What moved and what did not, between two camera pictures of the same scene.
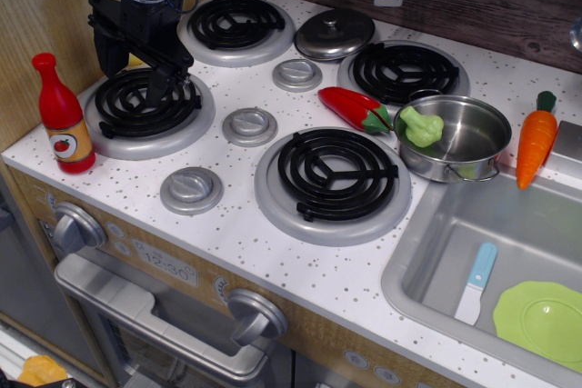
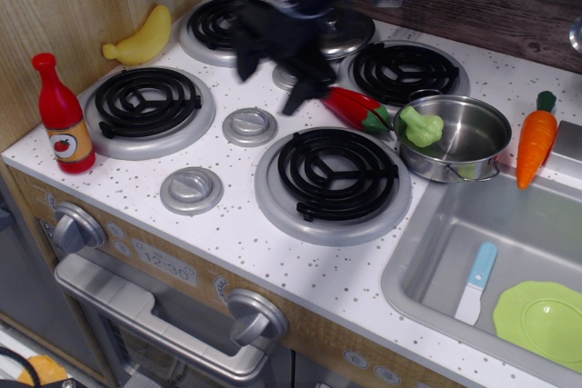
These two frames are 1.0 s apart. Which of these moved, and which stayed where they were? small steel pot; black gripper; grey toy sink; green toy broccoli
Moved: black gripper
Stayed: small steel pot; grey toy sink; green toy broccoli
